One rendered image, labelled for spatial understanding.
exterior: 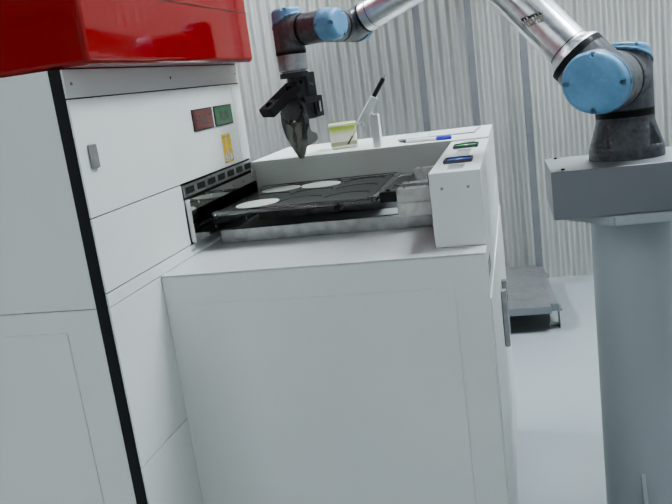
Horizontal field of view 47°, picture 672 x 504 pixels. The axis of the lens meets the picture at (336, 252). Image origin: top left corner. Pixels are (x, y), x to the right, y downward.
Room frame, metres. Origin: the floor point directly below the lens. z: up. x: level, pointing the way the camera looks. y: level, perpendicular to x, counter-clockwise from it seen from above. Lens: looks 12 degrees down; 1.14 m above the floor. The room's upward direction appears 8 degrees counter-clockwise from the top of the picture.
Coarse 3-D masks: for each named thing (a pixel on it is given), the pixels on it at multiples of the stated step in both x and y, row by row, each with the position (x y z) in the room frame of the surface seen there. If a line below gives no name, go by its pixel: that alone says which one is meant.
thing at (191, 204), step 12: (228, 180) 1.88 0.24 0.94; (240, 180) 1.92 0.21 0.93; (252, 180) 2.01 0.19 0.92; (204, 192) 1.70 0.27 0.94; (216, 192) 1.76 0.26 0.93; (228, 192) 1.83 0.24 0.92; (252, 192) 2.04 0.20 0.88; (192, 204) 1.63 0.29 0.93; (204, 204) 1.69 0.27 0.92; (192, 216) 1.62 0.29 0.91; (240, 216) 1.88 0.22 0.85; (192, 228) 1.62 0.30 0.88; (204, 228) 1.66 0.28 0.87; (216, 228) 1.73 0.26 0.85; (192, 240) 1.62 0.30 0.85
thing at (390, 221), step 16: (288, 224) 1.68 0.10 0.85; (304, 224) 1.66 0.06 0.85; (320, 224) 1.65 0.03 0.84; (336, 224) 1.65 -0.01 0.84; (352, 224) 1.64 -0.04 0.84; (368, 224) 1.63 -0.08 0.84; (384, 224) 1.62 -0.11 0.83; (400, 224) 1.61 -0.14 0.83; (416, 224) 1.60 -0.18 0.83; (432, 224) 1.59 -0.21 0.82; (224, 240) 1.71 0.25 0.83; (240, 240) 1.70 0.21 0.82; (256, 240) 1.69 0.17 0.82
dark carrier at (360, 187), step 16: (368, 176) 1.93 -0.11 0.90; (384, 176) 1.89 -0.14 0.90; (256, 192) 1.91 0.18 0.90; (272, 192) 1.87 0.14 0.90; (288, 192) 1.84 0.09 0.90; (304, 192) 1.80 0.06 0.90; (320, 192) 1.76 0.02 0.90; (336, 192) 1.72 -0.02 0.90; (352, 192) 1.70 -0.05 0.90; (368, 192) 1.66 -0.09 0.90; (224, 208) 1.71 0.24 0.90; (240, 208) 1.68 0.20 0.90
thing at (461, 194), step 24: (480, 144) 1.77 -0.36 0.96; (432, 168) 1.45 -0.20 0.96; (456, 168) 1.43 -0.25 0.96; (480, 168) 1.38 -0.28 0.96; (432, 192) 1.38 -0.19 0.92; (456, 192) 1.37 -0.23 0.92; (480, 192) 1.36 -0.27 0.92; (432, 216) 1.39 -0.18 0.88; (456, 216) 1.37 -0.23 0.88; (480, 216) 1.36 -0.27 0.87; (456, 240) 1.37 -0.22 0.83; (480, 240) 1.36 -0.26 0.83
